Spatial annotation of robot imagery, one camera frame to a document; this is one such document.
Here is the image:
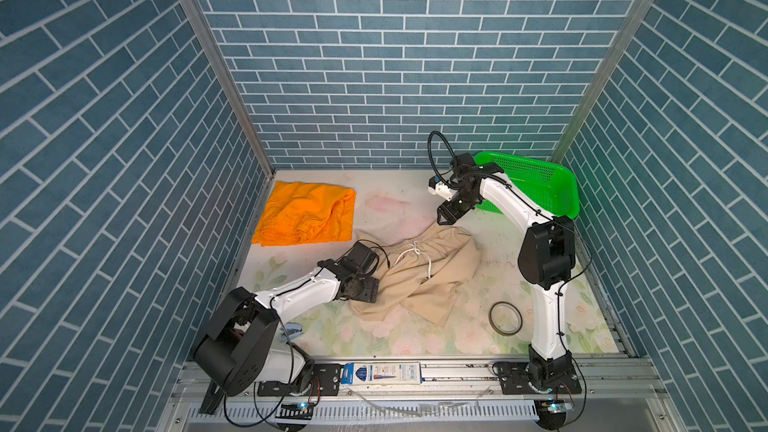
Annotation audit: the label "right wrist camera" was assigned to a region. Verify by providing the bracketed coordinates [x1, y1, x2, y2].
[428, 176, 456, 201]

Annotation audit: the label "orange shorts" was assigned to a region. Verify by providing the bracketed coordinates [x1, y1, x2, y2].
[251, 181, 357, 247]

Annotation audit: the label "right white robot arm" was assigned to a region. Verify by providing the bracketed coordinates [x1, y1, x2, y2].
[428, 154, 576, 392]

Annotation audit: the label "green plastic basket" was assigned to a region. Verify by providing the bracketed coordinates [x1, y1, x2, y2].
[474, 151, 580, 219]

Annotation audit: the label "white blue paper box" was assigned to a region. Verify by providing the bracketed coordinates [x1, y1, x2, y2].
[341, 361, 422, 386]

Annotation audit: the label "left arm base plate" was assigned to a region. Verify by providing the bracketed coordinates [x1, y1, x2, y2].
[256, 363, 344, 397]

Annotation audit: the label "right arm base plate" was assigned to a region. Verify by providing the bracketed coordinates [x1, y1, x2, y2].
[491, 361, 582, 395]

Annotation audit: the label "beige shorts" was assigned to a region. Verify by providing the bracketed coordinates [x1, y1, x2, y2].
[350, 223, 481, 327]

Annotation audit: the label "white slotted cable duct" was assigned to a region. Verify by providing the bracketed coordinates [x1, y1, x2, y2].
[187, 401, 540, 424]

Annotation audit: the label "aluminium front rail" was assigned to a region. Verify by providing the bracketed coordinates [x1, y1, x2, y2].
[171, 355, 665, 403]

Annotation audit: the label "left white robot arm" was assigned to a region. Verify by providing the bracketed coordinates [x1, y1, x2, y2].
[192, 241, 389, 397]

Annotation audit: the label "black folded tool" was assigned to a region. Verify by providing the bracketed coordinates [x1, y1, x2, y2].
[198, 380, 226, 415]

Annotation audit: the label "black tape ring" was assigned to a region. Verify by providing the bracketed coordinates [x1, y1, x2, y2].
[487, 301, 524, 337]

